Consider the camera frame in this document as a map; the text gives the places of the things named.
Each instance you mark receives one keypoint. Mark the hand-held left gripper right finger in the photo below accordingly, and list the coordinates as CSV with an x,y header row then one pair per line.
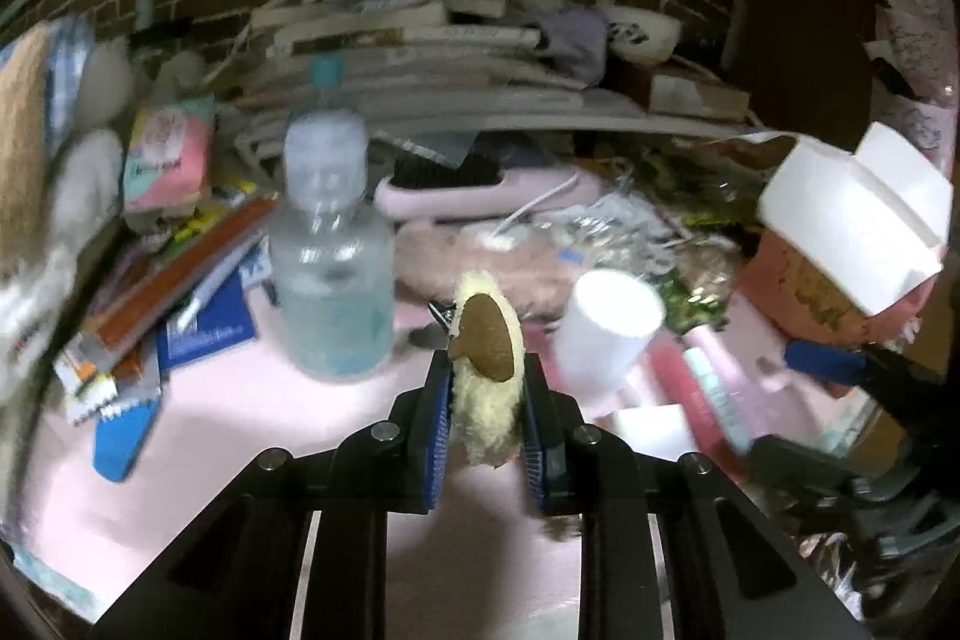
x,y
534,445

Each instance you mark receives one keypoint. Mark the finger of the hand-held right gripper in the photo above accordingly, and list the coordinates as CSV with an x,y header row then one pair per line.
x,y
821,361
862,482

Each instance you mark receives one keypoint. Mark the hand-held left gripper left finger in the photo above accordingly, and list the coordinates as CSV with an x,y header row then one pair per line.
x,y
436,430

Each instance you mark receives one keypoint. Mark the yellow plush toy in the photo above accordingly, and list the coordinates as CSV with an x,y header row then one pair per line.
x,y
487,400

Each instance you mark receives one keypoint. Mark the pink cardboard box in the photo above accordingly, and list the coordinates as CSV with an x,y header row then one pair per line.
x,y
847,220

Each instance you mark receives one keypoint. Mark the clear plastic bag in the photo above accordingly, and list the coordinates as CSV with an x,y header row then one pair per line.
x,y
622,227

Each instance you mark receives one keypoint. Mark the pink tube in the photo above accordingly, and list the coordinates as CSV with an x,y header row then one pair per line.
x,y
739,385

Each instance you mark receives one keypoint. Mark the white teal tube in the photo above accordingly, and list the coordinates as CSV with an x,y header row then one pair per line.
x,y
712,392

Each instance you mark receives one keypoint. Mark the white cylinder cup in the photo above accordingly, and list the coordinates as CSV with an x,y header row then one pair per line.
x,y
600,340

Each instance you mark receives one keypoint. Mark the pink fuzzy slipper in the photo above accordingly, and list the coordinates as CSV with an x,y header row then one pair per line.
x,y
495,272

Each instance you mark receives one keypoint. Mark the clear plastic bottle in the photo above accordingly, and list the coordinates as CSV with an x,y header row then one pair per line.
x,y
330,280

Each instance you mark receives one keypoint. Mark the pink printed mat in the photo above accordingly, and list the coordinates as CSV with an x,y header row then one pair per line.
x,y
225,475

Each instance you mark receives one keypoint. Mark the pink hairbrush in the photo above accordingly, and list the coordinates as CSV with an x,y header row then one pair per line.
x,y
450,197

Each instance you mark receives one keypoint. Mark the blue booklet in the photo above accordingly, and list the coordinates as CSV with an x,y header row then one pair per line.
x,y
210,336

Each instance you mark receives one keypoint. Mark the white pen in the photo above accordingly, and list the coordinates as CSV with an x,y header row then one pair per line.
x,y
206,291

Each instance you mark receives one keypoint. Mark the orange snack stick packet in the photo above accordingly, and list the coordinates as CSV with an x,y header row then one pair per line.
x,y
172,280

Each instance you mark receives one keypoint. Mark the blue nail file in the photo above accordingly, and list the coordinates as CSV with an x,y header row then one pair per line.
x,y
124,445

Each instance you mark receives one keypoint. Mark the pink cartoon drawing sheets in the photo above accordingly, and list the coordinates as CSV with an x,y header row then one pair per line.
x,y
911,48

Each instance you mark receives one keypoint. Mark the silver zigzag snack packet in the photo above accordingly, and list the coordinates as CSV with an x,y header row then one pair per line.
x,y
97,385

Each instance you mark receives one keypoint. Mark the white panda bowl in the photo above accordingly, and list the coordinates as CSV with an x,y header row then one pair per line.
x,y
645,36

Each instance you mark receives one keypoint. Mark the teal glass bottle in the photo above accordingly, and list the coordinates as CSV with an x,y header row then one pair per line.
x,y
327,74

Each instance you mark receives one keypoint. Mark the stack of books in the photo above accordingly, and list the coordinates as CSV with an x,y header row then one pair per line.
x,y
420,55

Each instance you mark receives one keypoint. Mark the pink tissue packet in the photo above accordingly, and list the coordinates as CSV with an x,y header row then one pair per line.
x,y
169,160

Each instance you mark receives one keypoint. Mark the purple cloth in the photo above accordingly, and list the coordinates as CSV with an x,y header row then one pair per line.
x,y
574,44

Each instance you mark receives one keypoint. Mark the white plush dog toy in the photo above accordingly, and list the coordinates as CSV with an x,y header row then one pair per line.
x,y
45,160

